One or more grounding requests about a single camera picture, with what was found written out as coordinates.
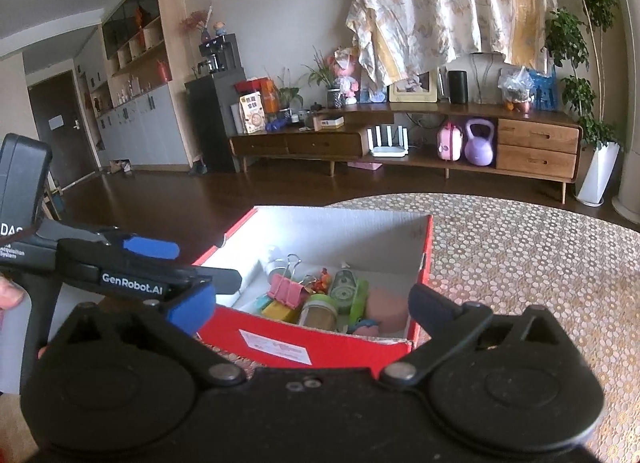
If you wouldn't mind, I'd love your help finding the pink pig figurine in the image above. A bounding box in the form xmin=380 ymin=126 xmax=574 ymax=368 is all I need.
xmin=345 ymin=319 xmax=382 ymax=337

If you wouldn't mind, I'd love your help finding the pink binder clip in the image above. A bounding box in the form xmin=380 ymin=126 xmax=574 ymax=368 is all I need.
xmin=268 ymin=253 xmax=312 ymax=309

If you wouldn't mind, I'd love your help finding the tall potted tree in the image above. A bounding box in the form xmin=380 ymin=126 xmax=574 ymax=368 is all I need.
xmin=545 ymin=0 xmax=623 ymax=149

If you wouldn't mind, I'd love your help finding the pink doll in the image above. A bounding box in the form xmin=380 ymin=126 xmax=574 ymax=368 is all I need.
xmin=334 ymin=46 xmax=362 ymax=105

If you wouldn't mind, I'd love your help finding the white router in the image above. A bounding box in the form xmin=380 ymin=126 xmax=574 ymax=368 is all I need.
xmin=366 ymin=126 xmax=410 ymax=158

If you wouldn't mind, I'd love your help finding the small yellow box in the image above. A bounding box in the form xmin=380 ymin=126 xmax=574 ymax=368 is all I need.
xmin=261 ymin=300 xmax=300 ymax=325

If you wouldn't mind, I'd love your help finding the green tube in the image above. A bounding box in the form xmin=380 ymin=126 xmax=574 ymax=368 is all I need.
xmin=348 ymin=279 xmax=371 ymax=326

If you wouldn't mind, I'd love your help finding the wood and grey wall cabinet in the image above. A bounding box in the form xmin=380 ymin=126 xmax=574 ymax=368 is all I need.
xmin=75 ymin=0 xmax=193 ymax=169

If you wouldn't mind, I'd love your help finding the black speaker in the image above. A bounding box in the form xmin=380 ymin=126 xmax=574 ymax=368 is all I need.
xmin=447 ymin=70 xmax=468 ymax=105

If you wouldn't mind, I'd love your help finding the picture frame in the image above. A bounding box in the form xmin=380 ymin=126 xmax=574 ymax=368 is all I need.
xmin=389 ymin=72 xmax=438 ymax=104

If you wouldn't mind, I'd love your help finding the pink toy suitcase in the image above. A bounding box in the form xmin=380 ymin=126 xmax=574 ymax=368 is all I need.
xmin=436 ymin=123 xmax=463 ymax=161

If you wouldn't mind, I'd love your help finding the orange box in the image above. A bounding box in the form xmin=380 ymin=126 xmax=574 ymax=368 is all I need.
xmin=235 ymin=78 xmax=279 ymax=114

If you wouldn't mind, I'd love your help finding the pink heart-shaped box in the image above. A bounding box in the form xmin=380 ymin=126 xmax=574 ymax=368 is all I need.
xmin=365 ymin=288 xmax=411 ymax=334

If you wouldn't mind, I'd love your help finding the green-lidded toothpick jar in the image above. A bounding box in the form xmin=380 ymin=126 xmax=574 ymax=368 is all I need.
xmin=299 ymin=293 xmax=340 ymax=331

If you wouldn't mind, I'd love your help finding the white planter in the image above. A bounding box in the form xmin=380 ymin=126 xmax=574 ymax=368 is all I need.
xmin=575 ymin=142 xmax=621 ymax=207

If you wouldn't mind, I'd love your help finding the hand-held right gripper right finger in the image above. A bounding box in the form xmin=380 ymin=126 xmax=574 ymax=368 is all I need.
xmin=380 ymin=284 xmax=588 ymax=386

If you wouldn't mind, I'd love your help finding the person's left hand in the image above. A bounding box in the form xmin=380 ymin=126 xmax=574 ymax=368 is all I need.
xmin=0 ymin=275 xmax=26 ymax=313

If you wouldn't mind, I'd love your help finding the purple kettlebell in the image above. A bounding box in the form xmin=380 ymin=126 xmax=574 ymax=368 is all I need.
xmin=464 ymin=118 xmax=496 ymax=166

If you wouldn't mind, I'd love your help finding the wooden TV cabinet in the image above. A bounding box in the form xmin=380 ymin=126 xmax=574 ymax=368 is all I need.
xmin=229 ymin=103 xmax=583 ymax=204

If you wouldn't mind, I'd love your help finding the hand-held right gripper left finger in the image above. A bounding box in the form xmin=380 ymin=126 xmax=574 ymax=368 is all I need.
xmin=67 ymin=285 xmax=248 ymax=386

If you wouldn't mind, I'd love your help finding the dark wooden door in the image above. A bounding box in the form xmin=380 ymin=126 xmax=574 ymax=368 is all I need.
xmin=27 ymin=70 xmax=98 ymax=189

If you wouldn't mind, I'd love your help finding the clear plastic bag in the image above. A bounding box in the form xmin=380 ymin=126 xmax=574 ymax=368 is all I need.
xmin=498 ymin=66 xmax=535 ymax=111

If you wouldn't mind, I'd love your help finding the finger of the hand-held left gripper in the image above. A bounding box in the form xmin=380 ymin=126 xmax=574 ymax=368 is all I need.
xmin=190 ymin=267 xmax=243 ymax=297
xmin=37 ymin=220 xmax=180 ymax=260

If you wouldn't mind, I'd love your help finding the black coffee machine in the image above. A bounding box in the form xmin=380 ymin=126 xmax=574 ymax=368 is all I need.
xmin=197 ymin=33 xmax=241 ymax=76

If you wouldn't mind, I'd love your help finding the dried flower vase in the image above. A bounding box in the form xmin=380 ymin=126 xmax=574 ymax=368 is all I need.
xmin=180 ymin=0 xmax=221 ymax=44

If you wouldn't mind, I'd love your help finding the floral hanging cloth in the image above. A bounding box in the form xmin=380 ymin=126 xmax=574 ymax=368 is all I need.
xmin=346 ymin=0 xmax=558 ymax=89

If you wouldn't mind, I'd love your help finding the small leafy potted plant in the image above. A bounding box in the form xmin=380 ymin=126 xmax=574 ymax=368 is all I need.
xmin=272 ymin=70 xmax=303 ymax=114

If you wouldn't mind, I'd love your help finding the black mini fridge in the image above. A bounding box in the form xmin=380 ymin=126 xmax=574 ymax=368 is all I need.
xmin=185 ymin=73 xmax=246 ymax=174

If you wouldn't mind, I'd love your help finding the white standing air conditioner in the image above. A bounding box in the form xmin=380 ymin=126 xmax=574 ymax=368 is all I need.
xmin=607 ymin=0 xmax=640 ymax=224

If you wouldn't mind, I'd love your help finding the red cardboard box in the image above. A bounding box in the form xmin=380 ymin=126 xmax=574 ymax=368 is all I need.
xmin=191 ymin=206 xmax=434 ymax=368

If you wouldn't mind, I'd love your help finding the printed snack box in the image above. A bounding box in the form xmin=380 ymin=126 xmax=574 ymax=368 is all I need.
xmin=239 ymin=92 xmax=267 ymax=135

